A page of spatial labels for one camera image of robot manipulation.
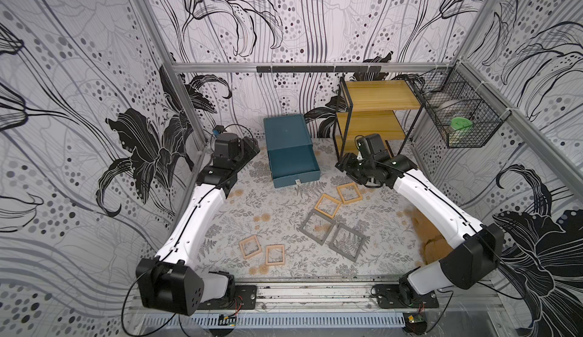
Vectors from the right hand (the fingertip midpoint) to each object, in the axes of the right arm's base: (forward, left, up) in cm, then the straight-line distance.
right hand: (341, 165), depth 80 cm
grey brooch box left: (-14, +8, -22) cm, 27 cm away
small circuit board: (-44, +39, -24) cm, 64 cm away
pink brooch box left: (-22, +34, -21) cm, 46 cm away
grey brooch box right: (-19, -3, -23) cm, 30 cm away
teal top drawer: (+6, +17, -7) cm, 20 cm away
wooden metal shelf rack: (+41, -30, -7) cm, 51 cm away
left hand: (+3, +30, +7) cm, 31 cm away
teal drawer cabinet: (+14, +20, -1) cm, 24 cm away
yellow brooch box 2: (-4, +3, -22) cm, 23 cm away
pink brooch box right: (-22, +25, -21) cm, 39 cm away
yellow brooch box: (-2, -6, -22) cm, 23 cm away
